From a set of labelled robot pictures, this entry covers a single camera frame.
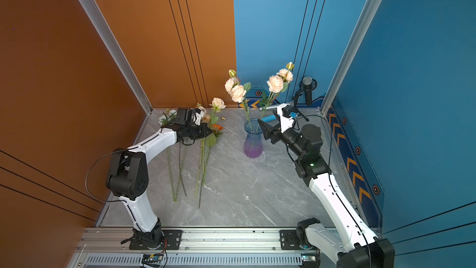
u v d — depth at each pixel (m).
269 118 1.12
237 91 0.75
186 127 0.76
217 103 1.00
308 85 1.02
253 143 0.94
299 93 1.04
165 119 1.07
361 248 0.38
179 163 0.95
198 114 0.87
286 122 0.57
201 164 0.94
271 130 0.60
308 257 0.70
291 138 0.59
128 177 0.50
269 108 1.23
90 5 0.76
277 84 0.75
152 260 0.72
